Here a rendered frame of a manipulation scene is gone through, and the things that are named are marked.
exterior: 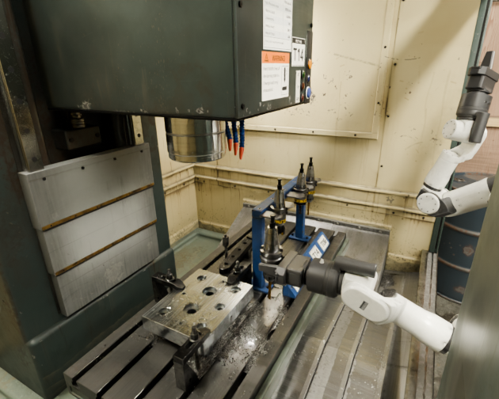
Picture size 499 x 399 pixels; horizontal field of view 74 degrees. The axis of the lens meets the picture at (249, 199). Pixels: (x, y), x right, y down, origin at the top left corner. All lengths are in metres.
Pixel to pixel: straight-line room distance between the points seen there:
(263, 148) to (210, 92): 1.28
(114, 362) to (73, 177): 0.58
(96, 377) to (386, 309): 0.78
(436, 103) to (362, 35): 0.45
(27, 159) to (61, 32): 0.36
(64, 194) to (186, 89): 0.60
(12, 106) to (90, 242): 0.49
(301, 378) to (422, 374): 0.37
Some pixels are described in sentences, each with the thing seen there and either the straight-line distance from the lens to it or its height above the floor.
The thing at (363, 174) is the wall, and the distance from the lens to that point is 1.82.
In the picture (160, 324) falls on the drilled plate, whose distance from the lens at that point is 1.07.
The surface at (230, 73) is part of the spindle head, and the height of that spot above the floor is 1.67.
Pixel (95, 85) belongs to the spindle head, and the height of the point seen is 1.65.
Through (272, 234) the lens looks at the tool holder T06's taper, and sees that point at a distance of 0.87.
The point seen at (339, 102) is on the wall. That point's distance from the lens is 1.78.
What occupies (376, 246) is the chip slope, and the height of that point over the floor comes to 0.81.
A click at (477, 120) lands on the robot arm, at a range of 1.30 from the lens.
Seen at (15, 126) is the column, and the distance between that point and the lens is 1.12.
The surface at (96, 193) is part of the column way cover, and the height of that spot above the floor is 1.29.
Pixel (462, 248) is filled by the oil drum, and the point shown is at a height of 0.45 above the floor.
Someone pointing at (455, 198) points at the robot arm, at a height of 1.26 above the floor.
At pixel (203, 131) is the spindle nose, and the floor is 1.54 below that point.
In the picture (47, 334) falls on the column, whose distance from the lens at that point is 1.36.
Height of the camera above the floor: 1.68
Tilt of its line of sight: 21 degrees down
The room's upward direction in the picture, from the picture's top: 1 degrees counter-clockwise
